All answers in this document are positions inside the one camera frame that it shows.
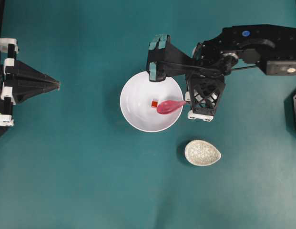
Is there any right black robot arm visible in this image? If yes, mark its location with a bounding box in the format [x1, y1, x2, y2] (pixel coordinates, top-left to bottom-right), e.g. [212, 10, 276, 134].
[146, 24, 296, 122]

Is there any pink plastic spoon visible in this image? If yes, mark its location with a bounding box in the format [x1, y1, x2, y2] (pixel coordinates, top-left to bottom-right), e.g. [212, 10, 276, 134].
[156, 100, 188, 115]

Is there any white round bowl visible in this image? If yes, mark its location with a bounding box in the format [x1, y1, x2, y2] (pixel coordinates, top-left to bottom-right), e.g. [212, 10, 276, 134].
[120, 71, 184, 133]

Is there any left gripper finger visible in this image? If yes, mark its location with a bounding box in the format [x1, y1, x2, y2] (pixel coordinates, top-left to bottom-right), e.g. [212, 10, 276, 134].
[4, 59, 60, 86]
[2, 82, 60, 105]

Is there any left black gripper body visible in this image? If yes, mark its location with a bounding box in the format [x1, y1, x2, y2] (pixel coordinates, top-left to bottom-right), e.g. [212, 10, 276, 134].
[0, 38, 19, 126]

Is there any small red block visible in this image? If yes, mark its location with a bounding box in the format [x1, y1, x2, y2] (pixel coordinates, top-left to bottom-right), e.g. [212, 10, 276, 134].
[151, 101, 158, 108]

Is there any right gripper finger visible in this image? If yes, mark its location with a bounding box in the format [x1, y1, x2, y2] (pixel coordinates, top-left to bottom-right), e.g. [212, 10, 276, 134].
[146, 34, 193, 82]
[184, 75, 225, 121]

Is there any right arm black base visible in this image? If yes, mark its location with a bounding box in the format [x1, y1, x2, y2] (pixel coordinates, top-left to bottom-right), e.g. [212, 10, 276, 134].
[284, 87, 296, 136]

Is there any speckled egg-shaped spoon rest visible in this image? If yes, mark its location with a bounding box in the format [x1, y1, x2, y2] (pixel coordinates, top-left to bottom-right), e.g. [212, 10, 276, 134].
[184, 140, 222, 167]

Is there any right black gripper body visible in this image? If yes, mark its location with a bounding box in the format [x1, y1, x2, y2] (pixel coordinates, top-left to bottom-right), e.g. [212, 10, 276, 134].
[184, 41, 238, 79]

